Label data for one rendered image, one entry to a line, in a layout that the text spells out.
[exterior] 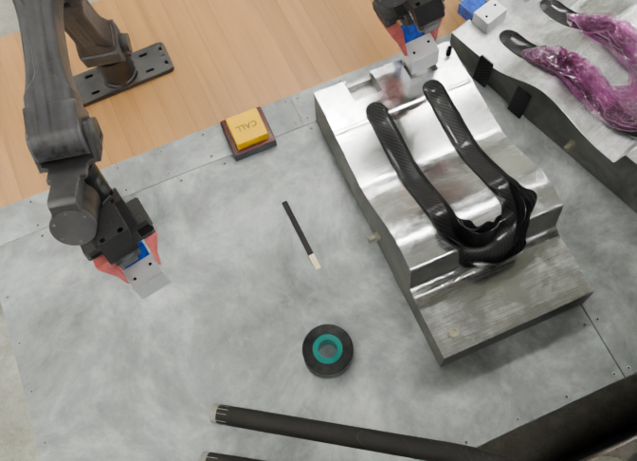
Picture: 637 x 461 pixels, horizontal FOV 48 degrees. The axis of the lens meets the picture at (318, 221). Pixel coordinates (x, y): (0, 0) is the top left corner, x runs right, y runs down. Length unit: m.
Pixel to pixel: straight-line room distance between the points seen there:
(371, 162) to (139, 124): 0.46
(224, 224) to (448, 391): 0.47
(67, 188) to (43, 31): 0.20
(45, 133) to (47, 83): 0.06
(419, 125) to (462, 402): 0.46
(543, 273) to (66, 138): 0.73
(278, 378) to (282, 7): 0.74
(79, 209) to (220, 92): 0.55
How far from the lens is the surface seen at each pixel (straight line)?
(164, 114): 1.40
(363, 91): 1.30
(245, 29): 1.48
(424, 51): 1.25
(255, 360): 1.19
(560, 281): 1.20
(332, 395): 1.17
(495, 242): 1.18
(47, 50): 1.00
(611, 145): 1.31
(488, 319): 1.15
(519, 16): 1.44
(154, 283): 1.11
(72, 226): 0.94
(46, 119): 0.97
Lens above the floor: 1.95
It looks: 67 degrees down
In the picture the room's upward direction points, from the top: 7 degrees counter-clockwise
